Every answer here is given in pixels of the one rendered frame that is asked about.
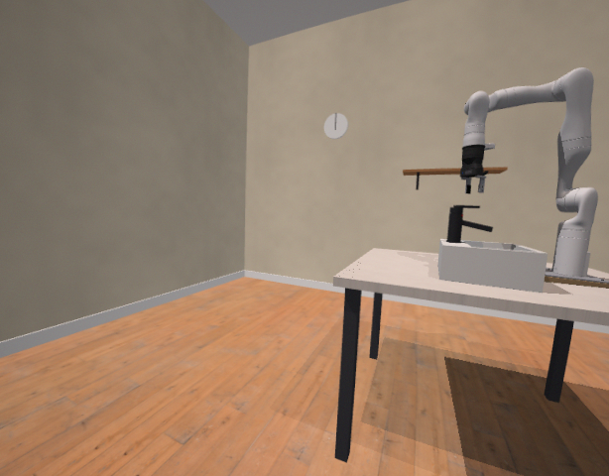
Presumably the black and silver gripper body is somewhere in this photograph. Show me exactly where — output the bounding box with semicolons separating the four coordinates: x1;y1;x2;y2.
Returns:
460;132;495;178

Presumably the black mixer tap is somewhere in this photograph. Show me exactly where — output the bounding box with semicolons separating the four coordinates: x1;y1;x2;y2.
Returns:
446;205;493;243

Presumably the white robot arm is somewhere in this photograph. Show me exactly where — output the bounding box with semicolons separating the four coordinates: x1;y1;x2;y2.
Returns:
464;67;598;277

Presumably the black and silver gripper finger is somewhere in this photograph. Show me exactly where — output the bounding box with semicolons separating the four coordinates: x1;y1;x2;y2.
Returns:
475;176;486;193
461;178;471;194

